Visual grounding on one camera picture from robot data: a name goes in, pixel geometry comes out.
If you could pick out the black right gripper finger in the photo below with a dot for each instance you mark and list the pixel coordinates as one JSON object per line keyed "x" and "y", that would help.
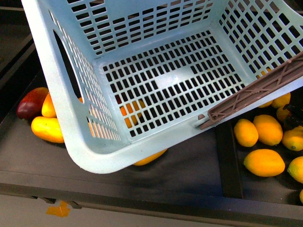
{"x": 294, "y": 117}

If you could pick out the yellow lemon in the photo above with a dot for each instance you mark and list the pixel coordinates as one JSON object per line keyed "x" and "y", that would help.
{"x": 281, "y": 101}
{"x": 295, "y": 169}
{"x": 245, "y": 133}
{"x": 267, "y": 104}
{"x": 269, "y": 129}
{"x": 281, "y": 113}
{"x": 264, "y": 163}
{"x": 293, "y": 139}
{"x": 301, "y": 196}

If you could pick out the brown basket handle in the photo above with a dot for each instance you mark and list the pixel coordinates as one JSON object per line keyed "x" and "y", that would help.
{"x": 283, "y": 79}

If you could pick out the light blue plastic basket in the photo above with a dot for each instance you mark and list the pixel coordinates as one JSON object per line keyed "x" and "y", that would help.
{"x": 180, "y": 57}

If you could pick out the red yellow mango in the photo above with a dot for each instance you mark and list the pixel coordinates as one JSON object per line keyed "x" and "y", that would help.
{"x": 31, "y": 105}

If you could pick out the black tray divider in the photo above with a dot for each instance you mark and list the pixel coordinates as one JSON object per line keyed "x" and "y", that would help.
{"x": 229, "y": 165}

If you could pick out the black lower fruit tray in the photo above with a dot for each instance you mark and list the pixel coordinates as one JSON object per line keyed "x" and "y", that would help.
{"x": 185, "y": 180}

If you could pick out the orange floor tape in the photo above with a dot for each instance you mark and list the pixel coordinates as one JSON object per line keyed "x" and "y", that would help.
{"x": 60, "y": 211}

